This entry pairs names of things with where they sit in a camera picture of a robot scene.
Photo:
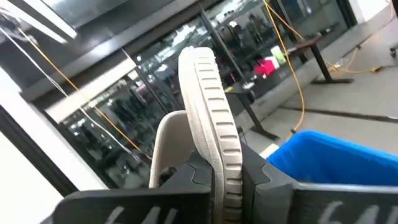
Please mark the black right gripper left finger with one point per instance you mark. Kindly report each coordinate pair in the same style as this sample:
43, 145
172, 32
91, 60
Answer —
140, 205

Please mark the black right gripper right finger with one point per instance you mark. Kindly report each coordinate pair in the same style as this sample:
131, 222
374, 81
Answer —
311, 205

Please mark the blue plastic bin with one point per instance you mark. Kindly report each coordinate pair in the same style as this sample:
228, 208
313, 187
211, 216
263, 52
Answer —
326, 161

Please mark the grey slide sandal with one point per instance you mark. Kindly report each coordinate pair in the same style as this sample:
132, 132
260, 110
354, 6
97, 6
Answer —
214, 109

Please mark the black room table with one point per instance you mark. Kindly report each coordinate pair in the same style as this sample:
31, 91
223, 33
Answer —
329, 81
253, 115

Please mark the pink box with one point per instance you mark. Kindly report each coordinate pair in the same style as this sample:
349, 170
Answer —
265, 67

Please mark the green and white container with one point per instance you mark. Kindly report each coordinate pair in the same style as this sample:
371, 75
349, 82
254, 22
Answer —
277, 54

